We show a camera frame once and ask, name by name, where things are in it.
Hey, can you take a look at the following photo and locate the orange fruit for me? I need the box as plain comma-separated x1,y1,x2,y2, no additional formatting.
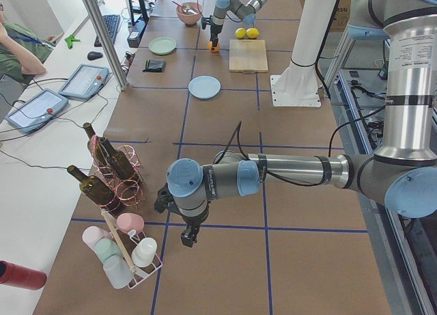
208,42,220,53

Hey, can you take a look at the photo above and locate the dark wine bottle middle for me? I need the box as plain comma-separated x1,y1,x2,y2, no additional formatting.
99,137,141,184

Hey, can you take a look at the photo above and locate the white cup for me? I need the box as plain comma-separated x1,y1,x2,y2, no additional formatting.
131,237,157,267

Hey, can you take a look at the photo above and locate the person in green shirt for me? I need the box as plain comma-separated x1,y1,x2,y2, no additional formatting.
1,5,55,85

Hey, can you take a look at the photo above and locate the teach pendant near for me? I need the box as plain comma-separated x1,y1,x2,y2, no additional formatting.
5,89,68,133

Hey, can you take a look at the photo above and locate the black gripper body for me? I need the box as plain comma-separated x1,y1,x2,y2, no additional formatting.
176,202,209,233
210,23,223,42

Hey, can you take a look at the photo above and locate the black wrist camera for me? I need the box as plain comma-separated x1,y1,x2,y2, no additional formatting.
201,17,211,29
154,185,175,213

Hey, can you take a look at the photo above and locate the green clamp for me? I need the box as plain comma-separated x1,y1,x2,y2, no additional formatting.
65,35,81,49

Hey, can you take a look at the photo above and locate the metal scoop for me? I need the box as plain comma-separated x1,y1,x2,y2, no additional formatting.
173,0,199,14

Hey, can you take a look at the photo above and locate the light pink cup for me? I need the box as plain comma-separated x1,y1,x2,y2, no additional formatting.
82,226,112,251

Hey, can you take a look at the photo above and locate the pink bowl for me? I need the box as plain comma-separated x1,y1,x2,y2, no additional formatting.
176,2,203,25

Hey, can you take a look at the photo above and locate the dark wine bottle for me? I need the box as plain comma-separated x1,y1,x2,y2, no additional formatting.
67,165,125,215
99,137,141,184
83,122,107,167

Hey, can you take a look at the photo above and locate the dark wine bottle front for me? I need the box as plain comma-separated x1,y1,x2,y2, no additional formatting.
67,165,125,215

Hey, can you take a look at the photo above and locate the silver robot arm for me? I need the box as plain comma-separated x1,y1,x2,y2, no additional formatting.
154,0,436,247
201,0,267,53

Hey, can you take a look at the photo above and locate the grey folded cloth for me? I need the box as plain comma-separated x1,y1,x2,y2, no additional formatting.
143,59,166,73

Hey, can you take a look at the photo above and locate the light green plate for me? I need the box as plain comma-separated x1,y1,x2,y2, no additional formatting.
148,37,177,55

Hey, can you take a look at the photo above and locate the black computer mouse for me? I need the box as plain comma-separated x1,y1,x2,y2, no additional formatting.
87,51,103,61

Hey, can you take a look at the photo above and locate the black keyboard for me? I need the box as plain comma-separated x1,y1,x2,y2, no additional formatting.
102,14,121,44

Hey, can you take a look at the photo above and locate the red cylinder bottle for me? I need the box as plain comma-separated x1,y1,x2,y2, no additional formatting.
1,260,47,290

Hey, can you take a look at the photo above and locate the light blue plate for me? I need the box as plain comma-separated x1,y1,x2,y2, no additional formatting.
188,75,221,99

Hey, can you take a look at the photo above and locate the bamboo cutting board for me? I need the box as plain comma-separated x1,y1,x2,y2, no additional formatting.
229,40,268,72

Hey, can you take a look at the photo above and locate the yellow lemon far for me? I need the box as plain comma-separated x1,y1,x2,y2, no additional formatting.
235,27,246,40

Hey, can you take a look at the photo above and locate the dark wine bottle back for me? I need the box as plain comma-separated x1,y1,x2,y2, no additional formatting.
83,122,107,167

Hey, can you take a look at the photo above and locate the white wire cup rack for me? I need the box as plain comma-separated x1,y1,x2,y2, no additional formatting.
101,211,163,289

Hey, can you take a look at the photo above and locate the yellow lemon near board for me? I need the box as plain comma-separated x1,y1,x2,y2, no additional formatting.
246,27,259,40

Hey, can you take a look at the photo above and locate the mint green cup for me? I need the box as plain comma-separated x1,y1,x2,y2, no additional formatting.
93,238,123,263

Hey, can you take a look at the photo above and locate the white camera pole base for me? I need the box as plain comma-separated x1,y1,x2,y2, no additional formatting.
270,0,338,107

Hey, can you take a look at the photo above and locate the black computer box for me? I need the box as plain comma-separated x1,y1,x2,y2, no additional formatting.
127,20,147,49

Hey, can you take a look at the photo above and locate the copper wire bottle rack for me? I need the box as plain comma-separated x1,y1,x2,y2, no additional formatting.
87,134,145,210

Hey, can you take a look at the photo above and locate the teach pendant far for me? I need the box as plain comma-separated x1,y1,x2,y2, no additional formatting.
59,64,109,100

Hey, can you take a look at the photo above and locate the teach pendant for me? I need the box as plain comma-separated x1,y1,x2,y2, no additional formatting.
59,64,109,100
5,89,68,133

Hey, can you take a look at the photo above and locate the pale grey cup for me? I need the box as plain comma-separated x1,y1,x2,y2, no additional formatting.
103,255,134,289

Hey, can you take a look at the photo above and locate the aluminium frame post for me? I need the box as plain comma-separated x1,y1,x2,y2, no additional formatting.
82,0,128,91

